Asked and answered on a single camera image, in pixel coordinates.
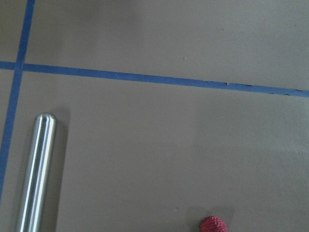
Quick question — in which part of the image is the red strawberry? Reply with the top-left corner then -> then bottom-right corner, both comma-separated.
199,216 -> 228,232

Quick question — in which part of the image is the steel muddler with black tip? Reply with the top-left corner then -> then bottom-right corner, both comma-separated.
15,113 -> 57,232

